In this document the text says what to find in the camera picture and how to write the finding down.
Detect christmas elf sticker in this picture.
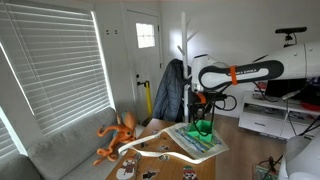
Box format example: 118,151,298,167
183,165,198,180

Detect yellow handled tool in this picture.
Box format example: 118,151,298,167
137,80,152,126

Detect white coat rack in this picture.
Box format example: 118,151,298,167
178,12,197,123

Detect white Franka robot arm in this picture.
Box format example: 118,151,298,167
191,42,320,93

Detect black camera on stand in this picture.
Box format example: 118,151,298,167
275,27,307,48

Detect white window blinds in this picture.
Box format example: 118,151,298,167
0,0,113,146

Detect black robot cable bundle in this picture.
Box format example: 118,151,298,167
188,83,238,137

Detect white printed tote bag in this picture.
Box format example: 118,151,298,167
118,123,228,164

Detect wooden table with stickers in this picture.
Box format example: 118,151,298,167
105,119,216,180

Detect orange octopus plush toy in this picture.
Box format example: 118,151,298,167
93,110,137,165

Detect white tv stand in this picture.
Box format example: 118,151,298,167
238,91,320,140

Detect black television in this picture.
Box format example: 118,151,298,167
266,78,320,105

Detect green plastic drawer box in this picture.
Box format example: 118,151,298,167
188,120,214,142

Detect white entry door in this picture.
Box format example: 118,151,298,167
127,10,160,123

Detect grey sofa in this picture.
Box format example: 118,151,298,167
0,106,146,180

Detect dark blue hanging jacket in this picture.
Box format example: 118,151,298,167
152,59,188,122

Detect snowman sticker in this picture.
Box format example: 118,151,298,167
116,158,136,180

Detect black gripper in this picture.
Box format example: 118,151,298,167
188,92,213,115

